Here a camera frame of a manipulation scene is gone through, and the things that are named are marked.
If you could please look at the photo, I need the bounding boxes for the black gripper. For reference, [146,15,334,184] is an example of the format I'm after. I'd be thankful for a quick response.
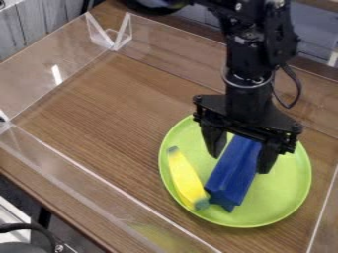
[191,70,303,175]

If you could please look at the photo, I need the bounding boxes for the blue cross-shaped block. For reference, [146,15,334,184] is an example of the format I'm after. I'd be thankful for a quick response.
[205,136,262,212]

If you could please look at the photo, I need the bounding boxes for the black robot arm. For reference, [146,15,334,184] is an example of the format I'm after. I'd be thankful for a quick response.
[119,0,302,174]

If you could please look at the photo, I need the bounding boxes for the green round plate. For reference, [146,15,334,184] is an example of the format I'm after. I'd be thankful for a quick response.
[159,117,311,228]

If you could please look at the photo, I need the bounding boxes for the yellow toy banana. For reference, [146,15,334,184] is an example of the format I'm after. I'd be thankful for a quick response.
[167,146,209,211]

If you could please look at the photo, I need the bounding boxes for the blue grey sofa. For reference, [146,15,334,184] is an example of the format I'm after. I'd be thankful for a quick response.
[290,1,338,61]

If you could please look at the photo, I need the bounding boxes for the grey cabinet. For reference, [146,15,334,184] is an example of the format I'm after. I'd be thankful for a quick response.
[0,0,84,62]

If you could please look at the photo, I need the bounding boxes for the clear acrylic corner bracket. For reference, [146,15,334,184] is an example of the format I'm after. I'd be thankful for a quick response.
[84,13,134,51]

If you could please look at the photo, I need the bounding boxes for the clear acrylic enclosure wall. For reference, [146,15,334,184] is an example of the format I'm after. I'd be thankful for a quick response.
[0,15,338,253]

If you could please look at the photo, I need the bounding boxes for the black cable loop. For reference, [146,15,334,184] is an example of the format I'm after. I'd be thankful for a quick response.
[0,221,58,253]

